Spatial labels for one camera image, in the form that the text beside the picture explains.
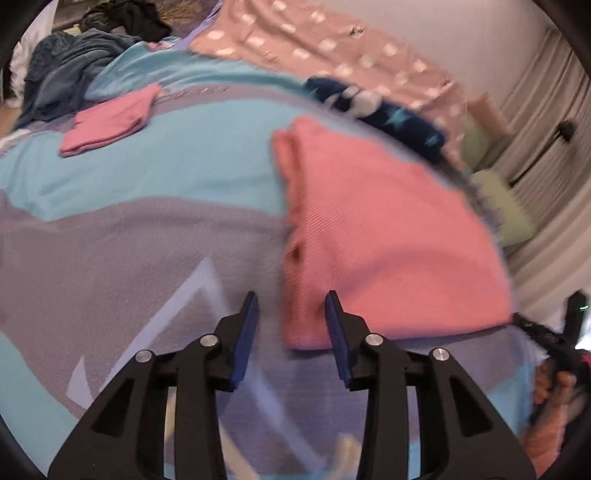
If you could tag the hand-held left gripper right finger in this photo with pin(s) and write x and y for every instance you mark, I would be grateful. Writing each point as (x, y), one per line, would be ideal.
(339, 337)

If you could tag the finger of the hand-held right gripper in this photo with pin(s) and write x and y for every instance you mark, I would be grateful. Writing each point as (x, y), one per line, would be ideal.
(540, 331)

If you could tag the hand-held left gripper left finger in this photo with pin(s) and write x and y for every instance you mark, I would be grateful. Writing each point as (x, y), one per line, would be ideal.
(244, 334)

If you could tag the pink knitted sweater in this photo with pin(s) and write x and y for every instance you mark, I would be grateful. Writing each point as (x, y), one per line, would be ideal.
(392, 240)

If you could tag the pile of black clothes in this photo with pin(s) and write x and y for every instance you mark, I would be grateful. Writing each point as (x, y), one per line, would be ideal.
(134, 16)

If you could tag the person's right hand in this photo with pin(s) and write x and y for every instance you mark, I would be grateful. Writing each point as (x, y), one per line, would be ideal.
(563, 385)

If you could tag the small green pillow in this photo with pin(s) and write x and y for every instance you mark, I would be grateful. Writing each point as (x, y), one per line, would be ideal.
(503, 203)

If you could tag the blue grey printed bed blanket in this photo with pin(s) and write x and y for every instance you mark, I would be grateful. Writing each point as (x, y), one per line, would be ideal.
(138, 230)

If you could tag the black floor lamp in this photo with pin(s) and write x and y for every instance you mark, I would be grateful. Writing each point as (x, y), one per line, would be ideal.
(565, 129)

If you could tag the large green pillow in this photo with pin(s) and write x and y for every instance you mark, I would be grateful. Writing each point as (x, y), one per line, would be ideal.
(473, 145)

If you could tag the navy star print blanket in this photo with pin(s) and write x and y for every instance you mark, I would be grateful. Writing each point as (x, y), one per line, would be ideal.
(397, 122)

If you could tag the tan pillow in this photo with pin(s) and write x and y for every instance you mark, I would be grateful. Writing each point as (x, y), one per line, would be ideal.
(489, 113)

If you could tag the small pink garment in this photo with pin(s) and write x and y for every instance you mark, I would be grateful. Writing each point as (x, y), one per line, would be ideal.
(111, 122)

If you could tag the polka dot brown sheet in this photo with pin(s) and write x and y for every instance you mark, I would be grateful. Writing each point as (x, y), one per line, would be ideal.
(295, 41)

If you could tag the dark blue fleece blanket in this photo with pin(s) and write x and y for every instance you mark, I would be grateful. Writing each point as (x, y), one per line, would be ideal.
(64, 64)

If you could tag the white cloth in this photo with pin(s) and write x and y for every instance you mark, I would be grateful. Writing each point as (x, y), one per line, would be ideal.
(21, 60)

